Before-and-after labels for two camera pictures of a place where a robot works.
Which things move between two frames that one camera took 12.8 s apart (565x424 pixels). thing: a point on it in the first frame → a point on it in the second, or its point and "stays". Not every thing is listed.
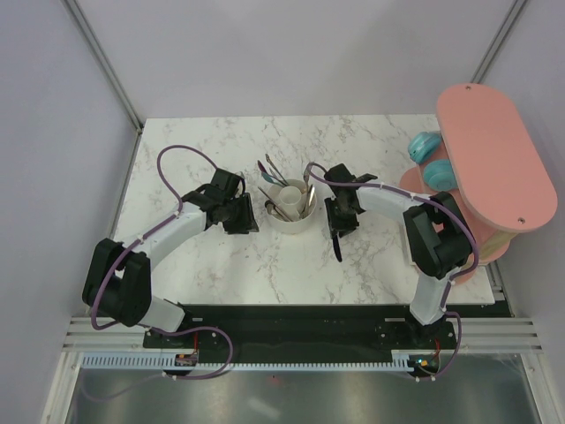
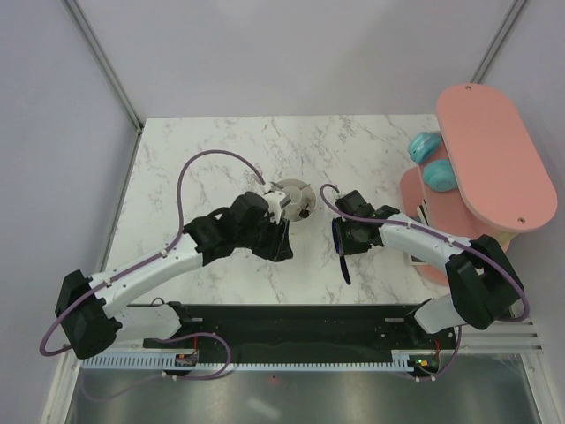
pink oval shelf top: x=501 y=173 stays
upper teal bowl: x=439 y=173 stays
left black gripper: x=247 y=223 → x=279 y=248
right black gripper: x=335 y=225 → x=348 y=248
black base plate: x=306 y=328 stays
